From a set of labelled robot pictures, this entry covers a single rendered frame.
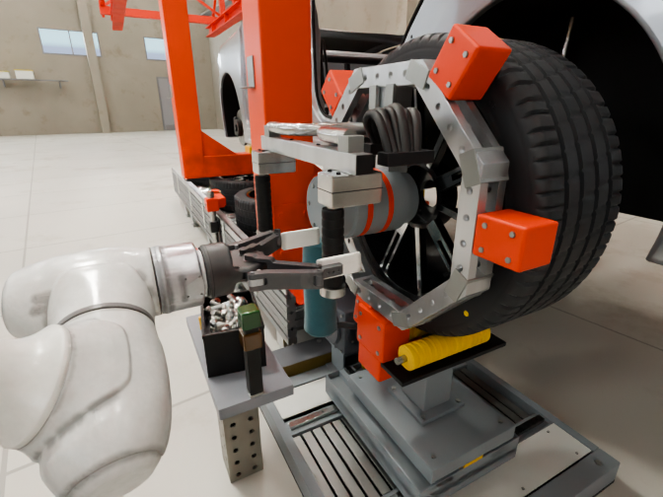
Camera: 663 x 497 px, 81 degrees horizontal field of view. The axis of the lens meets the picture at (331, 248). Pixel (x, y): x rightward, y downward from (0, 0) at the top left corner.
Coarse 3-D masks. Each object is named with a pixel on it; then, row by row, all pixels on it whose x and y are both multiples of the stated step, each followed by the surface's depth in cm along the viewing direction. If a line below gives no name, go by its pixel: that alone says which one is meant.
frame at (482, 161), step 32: (416, 64) 67; (352, 96) 87; (448, 128) 64; (480, 128) 63; (480, 160) 59; (480, 192) 60; (352, 288) 101; (384, 288) 96; (448, 288) 69; (480, 288) 68; (416, 320) 79
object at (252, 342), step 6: (240, 330) 80; (258, 330) 79; (240, 336) 80; (246, 336) 78; (252, 336) 78; (258, 336) 79; (240, 342) 81; (246, 342) 78; (252, 342) 79; (258, 342) 79; (246, 348) 78; (252, 348) 79
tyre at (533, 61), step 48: (432, 48) 75; (528, 48) 73; (528, 96) 61; (576, 96) 66; (528, 144) 60; (576, 144) 64; (528, 192) 62; (576, 192) 63; (576, 240) 66; (528, 288) 67
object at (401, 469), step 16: (352, 368) 137; (336, 384) 133; (336, 400) 129; (352, 400) 125; (352, 416) 120; (368, 416) 119; (368, 432) 112; (384, 432) 113; (368, 448) 114; (384, 448) 105; (400, 448) 108; (496, 448) 105; (512, 448) 109; (384, 464) 107; (400, 464) 103; (480, 464) 103; (496, 464) 107; (400, 480) 100; (416, 480) 98; (448, 480) 97; (464, 480) 101; (416, 496) 94; (432, 496) 96; (448, 496) 100
